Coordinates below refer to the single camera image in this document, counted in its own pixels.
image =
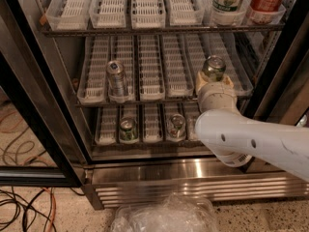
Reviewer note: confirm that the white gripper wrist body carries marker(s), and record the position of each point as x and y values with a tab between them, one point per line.
214	90

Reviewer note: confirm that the green can shelf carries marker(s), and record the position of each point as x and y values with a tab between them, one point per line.
214	67

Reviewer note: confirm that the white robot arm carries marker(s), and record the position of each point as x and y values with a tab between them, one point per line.
231	136

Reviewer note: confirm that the green can bottom right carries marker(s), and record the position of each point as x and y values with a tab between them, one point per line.
176	126

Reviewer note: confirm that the green can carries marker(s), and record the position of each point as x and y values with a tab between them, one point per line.
176	126
128	129

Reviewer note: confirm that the stainless steel fridge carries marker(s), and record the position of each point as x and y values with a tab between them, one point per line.
161	67

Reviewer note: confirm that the silver blue can middle shelf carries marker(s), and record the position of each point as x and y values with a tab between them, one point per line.
116	75

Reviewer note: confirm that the green can bottom left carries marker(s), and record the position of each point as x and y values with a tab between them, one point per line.
128	129

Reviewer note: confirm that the open fridge glass door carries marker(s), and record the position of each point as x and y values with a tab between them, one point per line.
37	73

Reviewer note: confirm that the clear plastic bag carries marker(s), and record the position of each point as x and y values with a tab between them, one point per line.
175	213

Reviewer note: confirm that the bottom wire shelf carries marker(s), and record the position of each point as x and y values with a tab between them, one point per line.
145	145

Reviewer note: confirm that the wire shelf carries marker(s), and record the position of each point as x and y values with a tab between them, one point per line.
113	103
202	29
145	145

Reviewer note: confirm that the middle wire shelf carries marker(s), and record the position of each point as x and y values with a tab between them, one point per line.
113	103

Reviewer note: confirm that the top wire shelf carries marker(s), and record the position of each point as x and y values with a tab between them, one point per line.
202	29

